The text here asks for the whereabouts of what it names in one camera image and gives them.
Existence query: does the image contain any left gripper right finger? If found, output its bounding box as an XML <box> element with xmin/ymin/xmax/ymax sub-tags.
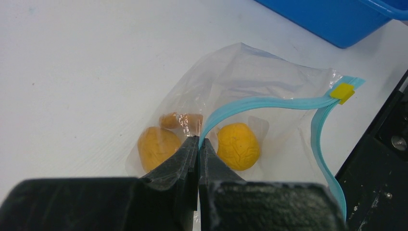
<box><xmin>197</xmin><ymin>138</ymin><xmax>347</xmax><ymax>231</ymax></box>

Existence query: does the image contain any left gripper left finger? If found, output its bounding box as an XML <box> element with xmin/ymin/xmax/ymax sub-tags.
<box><xmin>0</xmin><ymin>136</ymin><xmax>199</xmax><ymax>231</ymax></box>

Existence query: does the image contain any yellow lemon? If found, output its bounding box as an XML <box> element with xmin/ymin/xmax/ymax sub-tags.
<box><xmin>137</xmin><ymin>127</ymin><xmax>181</xmax><ymax>173</ymax></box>

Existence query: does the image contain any small orange food ball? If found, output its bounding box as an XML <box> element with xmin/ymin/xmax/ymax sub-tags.
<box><xmin>217</xmin><ymin>123</ymin><xmax>260</xmax><ymax>171</ymax></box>

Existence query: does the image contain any orange fried nugget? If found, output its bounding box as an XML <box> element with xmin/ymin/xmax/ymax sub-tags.
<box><xmin>159</xmin><ymin>112</ymin><xmax>203</xmax><ymax>134</ymax></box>

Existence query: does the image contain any clear zip top bag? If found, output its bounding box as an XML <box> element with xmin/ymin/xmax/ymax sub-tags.
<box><xmin>126</xmin><ymin>43</ymin><xmax>364</xmax><ymax>231</ymax></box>

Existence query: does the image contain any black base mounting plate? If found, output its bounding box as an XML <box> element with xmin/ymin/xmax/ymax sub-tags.
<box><xmin>336</xmin><ymin>75</ymin><xmax>408</xmax><ymax>231</ymax></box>

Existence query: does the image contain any blue plastic tray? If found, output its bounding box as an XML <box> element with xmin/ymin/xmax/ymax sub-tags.
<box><xmin>259</xmin><ymin>0</ymin><xmax>408</xmax><ymax>49</ymax></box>

